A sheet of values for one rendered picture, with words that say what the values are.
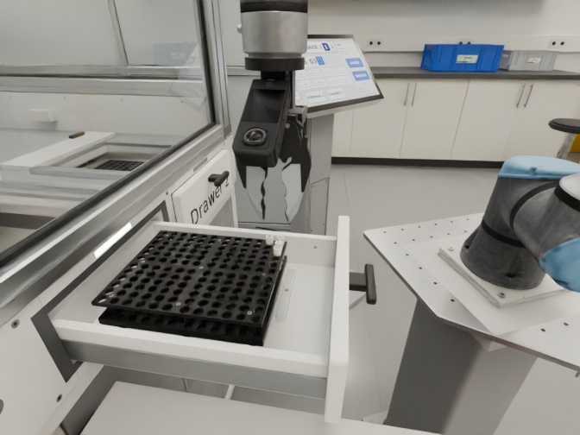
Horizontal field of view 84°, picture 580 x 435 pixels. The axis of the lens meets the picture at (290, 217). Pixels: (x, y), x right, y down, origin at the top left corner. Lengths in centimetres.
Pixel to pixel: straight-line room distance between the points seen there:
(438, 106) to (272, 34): 314
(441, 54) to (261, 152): 328
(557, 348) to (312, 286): 40
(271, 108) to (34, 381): 40
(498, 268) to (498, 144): 312
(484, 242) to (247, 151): 53
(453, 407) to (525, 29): 394
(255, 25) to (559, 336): 66
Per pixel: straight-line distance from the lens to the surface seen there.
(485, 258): 73
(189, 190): 69
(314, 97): 123
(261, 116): 36
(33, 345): 47
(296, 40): 40
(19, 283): 43
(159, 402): 54
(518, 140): 388
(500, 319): 70
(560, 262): 56
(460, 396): 89
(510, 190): 67
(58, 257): 47
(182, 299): 45
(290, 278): 54
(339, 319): 37
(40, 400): 51
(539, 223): 60
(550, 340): 71
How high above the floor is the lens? 119
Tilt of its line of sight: 29 degrees down
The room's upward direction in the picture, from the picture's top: straight up
